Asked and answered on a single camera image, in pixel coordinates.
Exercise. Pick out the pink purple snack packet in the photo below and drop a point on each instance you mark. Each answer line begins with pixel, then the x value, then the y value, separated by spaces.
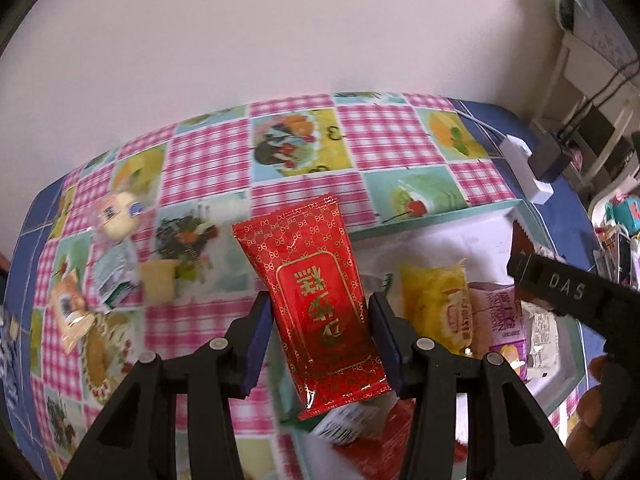
pixel 495 320

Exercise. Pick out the white labelled snack packet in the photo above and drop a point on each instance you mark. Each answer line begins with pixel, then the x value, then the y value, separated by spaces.
pixel 542 340

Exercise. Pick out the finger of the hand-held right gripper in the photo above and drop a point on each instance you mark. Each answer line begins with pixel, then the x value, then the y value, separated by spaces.
pixel 527 275

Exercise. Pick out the red flower-print snack packet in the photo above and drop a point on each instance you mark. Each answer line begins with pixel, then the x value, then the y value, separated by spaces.
pixel 395 450

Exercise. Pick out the person's right hand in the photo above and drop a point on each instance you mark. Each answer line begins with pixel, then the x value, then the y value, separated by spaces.
pixel 587 420

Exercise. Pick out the yellow bread packet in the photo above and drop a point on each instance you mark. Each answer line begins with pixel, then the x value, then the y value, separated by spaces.
pixel 435 305

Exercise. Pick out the clear bun packet orange label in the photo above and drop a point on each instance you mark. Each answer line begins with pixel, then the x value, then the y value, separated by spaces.
pixel 72 310

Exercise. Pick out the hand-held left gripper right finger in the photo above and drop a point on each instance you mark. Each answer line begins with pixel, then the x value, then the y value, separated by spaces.
pixel 387 345

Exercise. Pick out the white charger block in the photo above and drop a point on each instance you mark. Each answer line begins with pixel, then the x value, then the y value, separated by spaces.
pixel 525 170

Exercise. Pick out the clear packet with white bun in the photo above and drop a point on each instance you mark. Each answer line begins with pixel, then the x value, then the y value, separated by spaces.
pixel 120 215

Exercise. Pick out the teal tray with white inside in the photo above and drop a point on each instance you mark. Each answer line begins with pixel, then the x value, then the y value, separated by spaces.
pixel 435 245

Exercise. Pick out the green white biscuit packet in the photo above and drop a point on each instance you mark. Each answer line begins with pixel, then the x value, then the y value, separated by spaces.
pixel 345 422

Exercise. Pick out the red gold-patterned snack packet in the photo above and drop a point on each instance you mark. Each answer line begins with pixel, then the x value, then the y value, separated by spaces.
pixel 320 300

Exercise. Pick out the white wooden furniture frame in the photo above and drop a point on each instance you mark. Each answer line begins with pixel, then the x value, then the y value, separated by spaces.
pixel 570 60

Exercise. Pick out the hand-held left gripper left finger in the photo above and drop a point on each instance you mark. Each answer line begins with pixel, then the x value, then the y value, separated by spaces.
pixel 257 345

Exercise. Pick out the pink checked printed tablecloth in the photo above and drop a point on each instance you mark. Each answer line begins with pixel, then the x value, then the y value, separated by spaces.
pixel 210 160

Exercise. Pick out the black power adapter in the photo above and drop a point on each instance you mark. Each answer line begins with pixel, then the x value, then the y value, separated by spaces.
pixel 550 157

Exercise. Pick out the teal snack packet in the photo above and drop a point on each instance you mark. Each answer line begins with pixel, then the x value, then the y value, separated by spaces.
pixel 112 275

